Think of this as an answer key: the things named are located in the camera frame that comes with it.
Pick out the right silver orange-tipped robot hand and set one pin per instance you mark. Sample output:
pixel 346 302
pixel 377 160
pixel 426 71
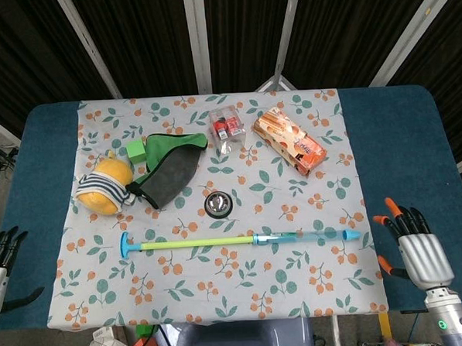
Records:
pixel 423 258

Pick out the telescopic blue green stick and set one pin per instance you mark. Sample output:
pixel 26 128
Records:
pixel 203 242

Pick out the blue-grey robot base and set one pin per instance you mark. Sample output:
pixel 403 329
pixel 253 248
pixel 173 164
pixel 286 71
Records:
pixel 243 341

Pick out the blue felt table cover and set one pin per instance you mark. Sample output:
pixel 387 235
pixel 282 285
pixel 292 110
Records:
pixel 400 152

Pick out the yellow striped plush toy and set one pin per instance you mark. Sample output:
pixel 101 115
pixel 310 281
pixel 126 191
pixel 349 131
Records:
pixel 107 179

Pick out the green plastic block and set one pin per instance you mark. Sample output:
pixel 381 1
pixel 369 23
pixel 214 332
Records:
pixel 144 332

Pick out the orange snack box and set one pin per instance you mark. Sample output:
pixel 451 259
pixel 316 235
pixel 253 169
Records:
pixel 289 139

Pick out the green cube block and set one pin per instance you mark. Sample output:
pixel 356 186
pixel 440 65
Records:
pixel 136 151

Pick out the floral printed tablecloth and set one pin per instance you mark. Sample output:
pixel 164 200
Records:
pixel 221 282

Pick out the green grey fabric pouch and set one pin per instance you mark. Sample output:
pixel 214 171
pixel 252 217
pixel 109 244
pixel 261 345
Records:
pixel 169 172

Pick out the small round metal tin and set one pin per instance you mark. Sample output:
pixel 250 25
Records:
pixel 218 204

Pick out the grey tripod stand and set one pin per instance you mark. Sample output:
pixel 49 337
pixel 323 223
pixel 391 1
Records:
pixel 276 83

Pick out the clear box with red items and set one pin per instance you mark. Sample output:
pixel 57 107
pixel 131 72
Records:
pixel 226 128

